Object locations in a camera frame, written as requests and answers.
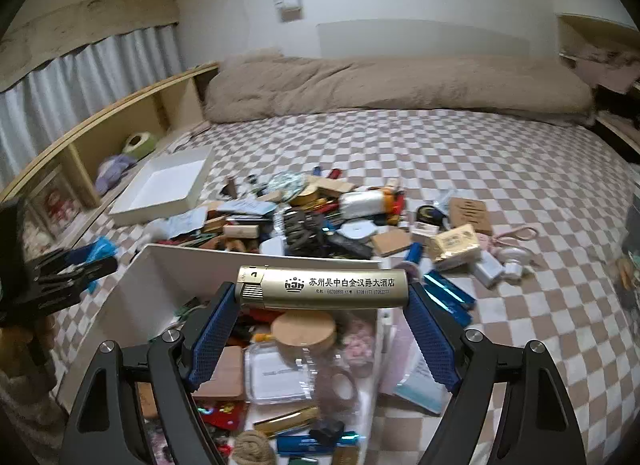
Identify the green avocado plush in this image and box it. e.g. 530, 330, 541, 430
123, 131, 160, 158

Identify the white rabbit doll display case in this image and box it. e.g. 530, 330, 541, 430
20, 222, 56, 256

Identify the beige quilt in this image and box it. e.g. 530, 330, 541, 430
205, 52, 596, 123

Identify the white pearl round bottle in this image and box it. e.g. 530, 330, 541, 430
497, 245, 533, 278

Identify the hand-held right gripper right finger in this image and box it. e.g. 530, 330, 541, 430
406, 281, 587, 465

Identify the white round disc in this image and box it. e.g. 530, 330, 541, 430
342, 222, 376, 241

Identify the white shallow tray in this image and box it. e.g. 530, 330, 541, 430
108, 146, 215, 227

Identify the green floral pouch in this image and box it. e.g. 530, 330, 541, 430
267, 172, 308, 201

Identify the silver foil packet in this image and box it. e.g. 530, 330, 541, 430
339, 190, 386, 218

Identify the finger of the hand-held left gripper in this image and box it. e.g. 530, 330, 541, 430
31, 237, 117, 276
30, 257, 119, 313

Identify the brown hair claw clip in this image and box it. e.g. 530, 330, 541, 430
282, 210, 321, 251

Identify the beige rope coil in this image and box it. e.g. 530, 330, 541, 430
235, 431, 278, 465

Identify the clear square plastic dish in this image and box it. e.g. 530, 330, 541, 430
245, 345, 321, 403

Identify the grey curtain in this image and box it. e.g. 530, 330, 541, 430
0, 22, 183, 181

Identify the purple plush toy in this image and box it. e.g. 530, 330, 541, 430
95, 154, 137, 194

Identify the red doll display case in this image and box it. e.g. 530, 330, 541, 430
30, 170, 83, 238

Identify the red envelope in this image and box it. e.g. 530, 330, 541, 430
202, 400, 248, 428

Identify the checkered bed sheet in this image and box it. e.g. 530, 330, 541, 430
50, 108, 640, 465

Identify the wooden bedside shelf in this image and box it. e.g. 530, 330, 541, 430
0, 62, 219, 251

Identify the black binder clip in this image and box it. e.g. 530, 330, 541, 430
310, 420, 346, 446

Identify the small white rectangular box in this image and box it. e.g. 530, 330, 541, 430
472, 250, 506, 288

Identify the engraved brown wooden box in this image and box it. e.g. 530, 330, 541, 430
447, 198, 493, 235

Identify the light wooden block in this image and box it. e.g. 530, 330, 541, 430
317, 179, 357, 196

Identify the white blue printed packet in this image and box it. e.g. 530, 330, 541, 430
167, 208, 208, 238

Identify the black round tin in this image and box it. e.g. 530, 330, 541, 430
416, 205, 446, 226

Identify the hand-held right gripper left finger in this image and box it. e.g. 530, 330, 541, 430
59, 282, 241, 465

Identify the pink clothes pile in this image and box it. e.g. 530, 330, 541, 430
560, 45, 640, 93

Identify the white open wardrobe shelf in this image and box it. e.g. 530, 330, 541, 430
555, 14, 640, 156

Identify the pink flower ornament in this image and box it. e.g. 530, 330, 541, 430
342, 330, 376, 366

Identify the beige printed valance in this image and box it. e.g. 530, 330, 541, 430
0, 0, 180, 91

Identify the white storage box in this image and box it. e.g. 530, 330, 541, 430
55, 243, 396, 465

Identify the shiny gold bar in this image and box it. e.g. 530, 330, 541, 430
252, 406, 321, 438

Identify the cream yellow box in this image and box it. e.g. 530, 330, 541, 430
430, 224, 482, 263

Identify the gold printed lighter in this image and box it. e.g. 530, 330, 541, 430
236, 265, 411, 310

